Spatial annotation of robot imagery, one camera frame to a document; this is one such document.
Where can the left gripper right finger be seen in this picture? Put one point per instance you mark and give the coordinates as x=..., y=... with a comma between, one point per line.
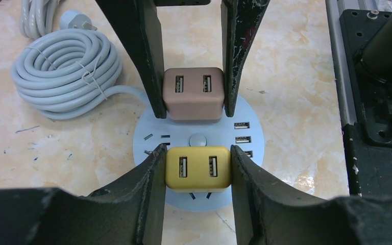
x=269, y=211

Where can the round blue power socket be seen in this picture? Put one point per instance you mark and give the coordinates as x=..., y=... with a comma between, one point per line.
x=243, y=130

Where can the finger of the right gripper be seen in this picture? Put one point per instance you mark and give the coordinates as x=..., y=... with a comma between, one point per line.
x=138, y=28
x=240, y=21

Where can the pink USB charger plug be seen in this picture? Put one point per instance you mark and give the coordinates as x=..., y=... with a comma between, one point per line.
x=194, y=93

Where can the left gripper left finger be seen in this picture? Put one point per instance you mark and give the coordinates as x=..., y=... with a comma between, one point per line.
x=129, y=210

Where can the yellow USB charger plug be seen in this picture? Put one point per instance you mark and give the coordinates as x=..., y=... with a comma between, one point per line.
x=198, y=169

